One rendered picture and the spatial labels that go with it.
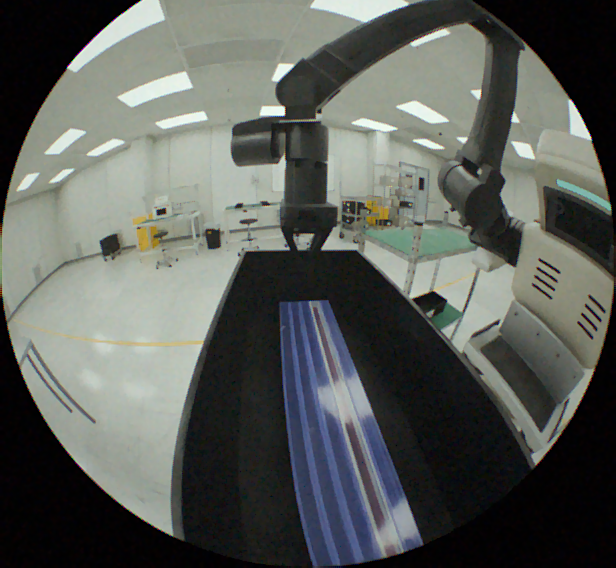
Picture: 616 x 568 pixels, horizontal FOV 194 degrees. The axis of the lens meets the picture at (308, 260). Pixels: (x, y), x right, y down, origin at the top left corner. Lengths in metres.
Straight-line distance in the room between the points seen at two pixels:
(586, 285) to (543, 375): 0.14
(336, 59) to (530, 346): 0.45
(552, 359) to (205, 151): 5.78
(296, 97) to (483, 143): 0.25
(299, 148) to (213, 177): 5.24
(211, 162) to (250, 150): 5.25
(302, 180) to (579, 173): 0.36
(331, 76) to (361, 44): 0.06
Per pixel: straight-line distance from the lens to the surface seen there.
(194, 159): 5.62
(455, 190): 0.32
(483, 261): 0.42
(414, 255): 0.87
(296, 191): 0.25
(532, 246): 0.36
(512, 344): 0.38
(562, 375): 0.37
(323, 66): 0.25
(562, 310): 0.36
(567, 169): 0.29
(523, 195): 8.35
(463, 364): 0.15
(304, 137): 0.25
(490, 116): 0.34
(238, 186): 5.41
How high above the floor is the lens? 1.22
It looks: 22 degrees down
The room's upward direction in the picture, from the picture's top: straight up
